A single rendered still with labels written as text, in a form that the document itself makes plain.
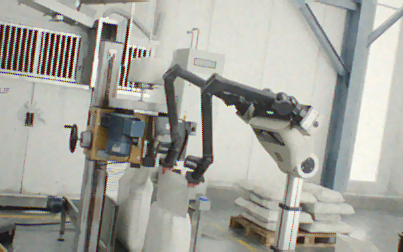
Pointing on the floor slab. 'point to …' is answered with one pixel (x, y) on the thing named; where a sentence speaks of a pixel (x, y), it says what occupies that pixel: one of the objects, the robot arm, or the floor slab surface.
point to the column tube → (96, 160)
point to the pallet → (275, 231)
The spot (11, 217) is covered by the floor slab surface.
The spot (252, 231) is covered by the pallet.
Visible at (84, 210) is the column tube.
